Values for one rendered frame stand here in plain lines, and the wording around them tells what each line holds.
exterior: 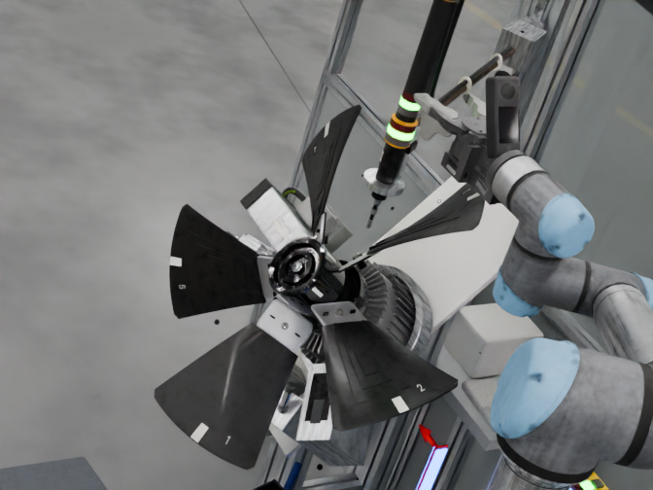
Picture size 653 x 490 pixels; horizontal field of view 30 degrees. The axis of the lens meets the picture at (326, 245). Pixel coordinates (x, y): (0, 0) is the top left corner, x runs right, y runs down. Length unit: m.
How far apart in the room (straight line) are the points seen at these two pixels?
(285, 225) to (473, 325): 0.49
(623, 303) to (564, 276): 0.11
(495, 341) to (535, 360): 1.31
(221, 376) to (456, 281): 0.49
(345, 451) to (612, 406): 0.95
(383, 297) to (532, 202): 0.65
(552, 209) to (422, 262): 0.79
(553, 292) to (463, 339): 0.98
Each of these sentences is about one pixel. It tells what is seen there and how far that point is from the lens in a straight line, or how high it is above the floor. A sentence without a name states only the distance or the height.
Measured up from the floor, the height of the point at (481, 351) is 0.94.
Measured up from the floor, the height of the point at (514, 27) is 1.58.
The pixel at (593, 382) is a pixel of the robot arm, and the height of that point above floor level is 1.67.
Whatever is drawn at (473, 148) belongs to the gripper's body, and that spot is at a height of 1.65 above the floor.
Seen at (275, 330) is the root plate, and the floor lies 1.10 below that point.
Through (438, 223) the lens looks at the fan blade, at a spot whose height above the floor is 1.39.
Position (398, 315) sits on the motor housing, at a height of 1.16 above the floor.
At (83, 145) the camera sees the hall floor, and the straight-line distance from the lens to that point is 4.87.
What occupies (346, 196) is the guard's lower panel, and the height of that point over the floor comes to 0.74.
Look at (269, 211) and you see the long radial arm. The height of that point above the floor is 1.12.
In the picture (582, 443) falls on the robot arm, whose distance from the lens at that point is 1.35.
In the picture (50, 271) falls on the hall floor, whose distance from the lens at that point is 4.13.
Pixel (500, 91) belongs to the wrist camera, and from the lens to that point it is 1.76.
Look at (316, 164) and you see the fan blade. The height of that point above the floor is 1.28.
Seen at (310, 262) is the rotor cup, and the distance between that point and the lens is 2.16.
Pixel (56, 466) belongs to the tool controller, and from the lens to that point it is 1.66.
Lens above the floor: 2.39
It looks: 31 degrees down
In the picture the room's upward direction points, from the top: 18 degrees clockwise
